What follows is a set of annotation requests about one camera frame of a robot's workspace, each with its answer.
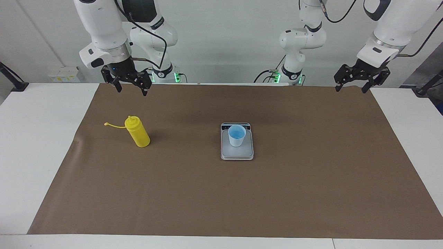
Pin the brown paper mat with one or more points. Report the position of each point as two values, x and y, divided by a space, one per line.
221 193

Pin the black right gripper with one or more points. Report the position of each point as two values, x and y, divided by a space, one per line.
123 71

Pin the light blue plastic cup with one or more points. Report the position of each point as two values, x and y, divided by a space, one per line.
237 140

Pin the black clamp stand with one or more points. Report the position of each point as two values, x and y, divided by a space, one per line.
19 85
424 90

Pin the dark grey panel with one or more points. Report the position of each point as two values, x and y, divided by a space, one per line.
432 67

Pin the silver digital kitchen scale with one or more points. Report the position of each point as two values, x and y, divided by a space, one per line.
242 154

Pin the white wall socket box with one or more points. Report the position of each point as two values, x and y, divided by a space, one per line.
64 74

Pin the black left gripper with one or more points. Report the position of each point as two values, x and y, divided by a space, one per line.
368 72

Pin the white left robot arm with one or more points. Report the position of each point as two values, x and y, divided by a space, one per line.
391 24

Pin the blue object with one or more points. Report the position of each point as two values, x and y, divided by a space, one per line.
441 109

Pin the yellow squeeze bottle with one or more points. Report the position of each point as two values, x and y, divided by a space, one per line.
140 136

